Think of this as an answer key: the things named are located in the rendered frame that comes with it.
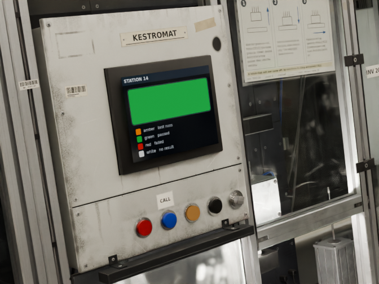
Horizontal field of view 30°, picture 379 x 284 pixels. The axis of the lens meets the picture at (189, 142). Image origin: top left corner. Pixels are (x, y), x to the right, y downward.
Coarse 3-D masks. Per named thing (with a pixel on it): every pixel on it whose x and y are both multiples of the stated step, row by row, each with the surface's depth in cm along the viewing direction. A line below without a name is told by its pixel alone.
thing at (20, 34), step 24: (24, 0) 121; (24, 24) 121; (24, 48) 122; (24, 72) 122; (24, 96) 122; (24, 120) 122; (48, 144) 124; (48, 168) 125; (48, 192) 125; (48, 216) 125; (48, 240) 125; (336, 240) 203; (48, 264) 125; (336, 264) 197
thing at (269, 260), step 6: (258, 252) 184; (264, 252) 184; (270, 252) 184; (276, 252) 184; (258, 258) 180; (264, 258) 182; (270, 258) 183; (276, 258) 184; (264, 264) 182; (270, 264) 183; (276, 264) 184; (264, 270) 182
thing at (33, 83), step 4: (28, 80) 122; (32, 80) 122; (36, 80) 123; (20, 84) 121; (24, 84) 122; (28, 84) 122; (32, 84) 122; (36, 84) 123; (20, 88) 121; (24, 88) 122; (28, 88) 122
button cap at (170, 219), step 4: (164, 216) 138; (168, 216) 138; (172, 216) 139; (164, 220) 138; (168, 220) 138; (172, 220) 139; (176, 220) 139; (164, 224) 138; (168, 224) 138; (172, 224) 139
